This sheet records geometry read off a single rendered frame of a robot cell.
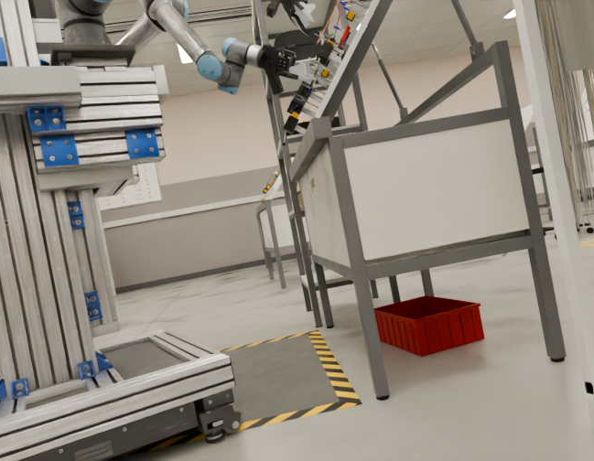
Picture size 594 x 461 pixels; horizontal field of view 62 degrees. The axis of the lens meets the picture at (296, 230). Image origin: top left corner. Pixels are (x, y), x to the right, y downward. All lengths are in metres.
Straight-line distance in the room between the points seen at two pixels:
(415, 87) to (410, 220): 8.77
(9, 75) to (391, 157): 1.04
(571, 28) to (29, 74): 1.27
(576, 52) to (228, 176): 8.21
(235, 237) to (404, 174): 7.71
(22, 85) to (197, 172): 7.89
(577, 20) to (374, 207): 0.68
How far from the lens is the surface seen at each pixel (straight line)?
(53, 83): 1.45
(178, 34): 1.89
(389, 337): 2.14
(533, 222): 1.68
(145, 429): 1.46
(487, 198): 1.62
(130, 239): 9.29
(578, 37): 1.32
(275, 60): 1.83
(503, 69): 1.71
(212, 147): 9.30
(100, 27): 1.68
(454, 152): 1.59
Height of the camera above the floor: 0.55
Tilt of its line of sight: level
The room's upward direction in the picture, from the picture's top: 11 degrees counter-clockwise
